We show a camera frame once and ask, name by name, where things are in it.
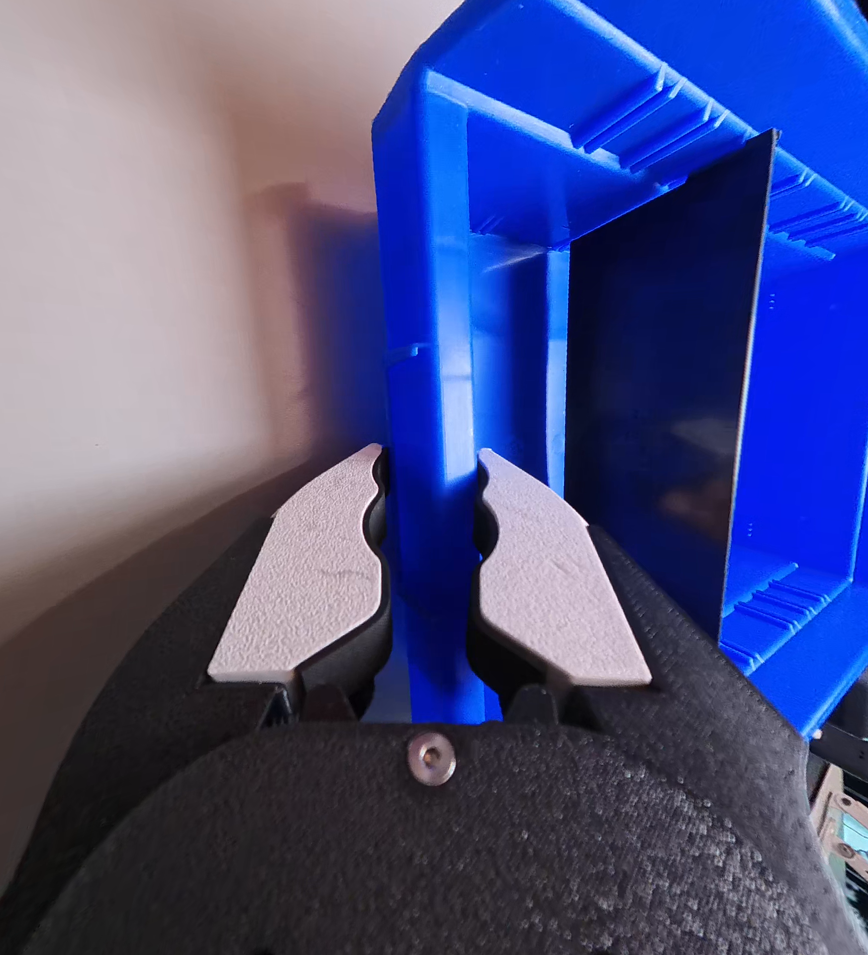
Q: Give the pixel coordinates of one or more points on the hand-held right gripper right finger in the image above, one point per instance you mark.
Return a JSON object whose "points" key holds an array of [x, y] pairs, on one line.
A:
{"points": [[553, 597]]}

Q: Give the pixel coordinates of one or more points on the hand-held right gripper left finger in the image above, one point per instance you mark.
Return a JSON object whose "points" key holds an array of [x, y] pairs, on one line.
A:
{"points": [[307, 574]]}

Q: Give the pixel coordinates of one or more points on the blue plastic bin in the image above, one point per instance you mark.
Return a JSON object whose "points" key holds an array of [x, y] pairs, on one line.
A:
{"points": [[814, 448]]}

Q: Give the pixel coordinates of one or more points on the black divider of blue bin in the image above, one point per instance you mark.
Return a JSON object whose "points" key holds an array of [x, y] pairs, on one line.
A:
{"points": [[665, 410]]}

